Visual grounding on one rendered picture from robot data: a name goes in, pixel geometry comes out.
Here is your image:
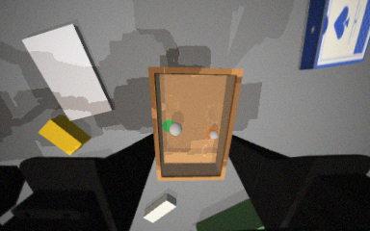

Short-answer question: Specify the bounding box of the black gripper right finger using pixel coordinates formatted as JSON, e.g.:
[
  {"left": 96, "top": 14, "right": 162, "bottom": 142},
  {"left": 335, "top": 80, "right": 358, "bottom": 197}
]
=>
[{"left": 228, "top": 135, "right": 370, "bottom": 229}]

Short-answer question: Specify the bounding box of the white rectangular block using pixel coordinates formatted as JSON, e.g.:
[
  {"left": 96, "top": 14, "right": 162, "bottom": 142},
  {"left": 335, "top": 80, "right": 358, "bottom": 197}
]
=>
[{"left": 144, "top": 193, "right": 176, "bottom": 222}]

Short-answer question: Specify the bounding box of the yellow rectangular block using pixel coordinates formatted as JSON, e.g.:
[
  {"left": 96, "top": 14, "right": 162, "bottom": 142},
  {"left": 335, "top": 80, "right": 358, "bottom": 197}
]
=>
[{"left": 40, "top": 115, "right": 92, "bottom": 155}]

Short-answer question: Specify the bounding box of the green box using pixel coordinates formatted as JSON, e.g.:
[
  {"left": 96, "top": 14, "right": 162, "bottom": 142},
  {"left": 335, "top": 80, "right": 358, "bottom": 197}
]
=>
[{"left": 196, "top": 199, "right": 264, "bottom": 231}]

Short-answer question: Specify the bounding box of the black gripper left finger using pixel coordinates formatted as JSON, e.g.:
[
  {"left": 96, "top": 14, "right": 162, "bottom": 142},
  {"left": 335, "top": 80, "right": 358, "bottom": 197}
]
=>
[{"left": 19, "top": 133, "right": 155, "bottom": 231}]

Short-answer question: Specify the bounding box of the wooden ball-in-hole puzzle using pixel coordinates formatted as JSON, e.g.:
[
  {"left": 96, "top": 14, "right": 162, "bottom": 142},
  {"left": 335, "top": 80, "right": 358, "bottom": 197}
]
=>
[{"left": 148, "top": 66, "right": 244, "bottom": 181}]

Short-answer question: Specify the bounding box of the white flat rectangular board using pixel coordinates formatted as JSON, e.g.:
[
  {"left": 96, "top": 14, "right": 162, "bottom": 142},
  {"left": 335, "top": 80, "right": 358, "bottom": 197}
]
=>
[{"left": 22, "top": 24, "right": 115, "bottom": 121}]

